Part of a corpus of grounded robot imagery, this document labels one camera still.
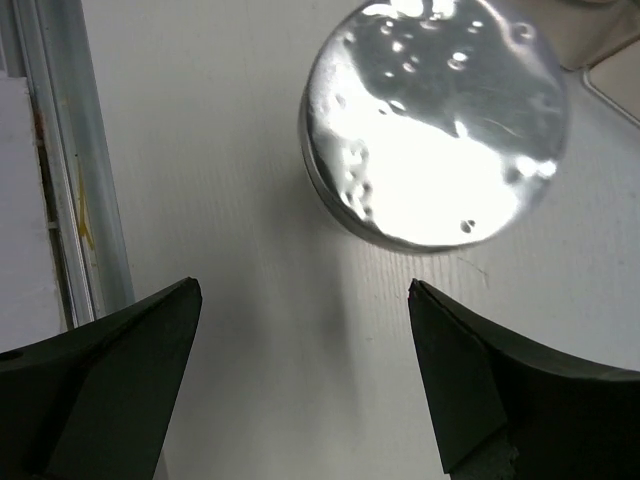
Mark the aluminium table rail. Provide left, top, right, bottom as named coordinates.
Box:
left=1, top=1, right=134, bottom=328

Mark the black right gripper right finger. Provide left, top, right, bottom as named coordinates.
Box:
left=408, top=280, right=639, bottom=479

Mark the clear plastic organizer tray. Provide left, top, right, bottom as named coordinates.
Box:
left=519, top=0, right=640, bottom=126

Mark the blue white shaker front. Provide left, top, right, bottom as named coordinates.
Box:
left=299, top=1, right=569, bottom=254

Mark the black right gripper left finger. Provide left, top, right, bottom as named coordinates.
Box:
left=1, top=278, right=202, bottom=479

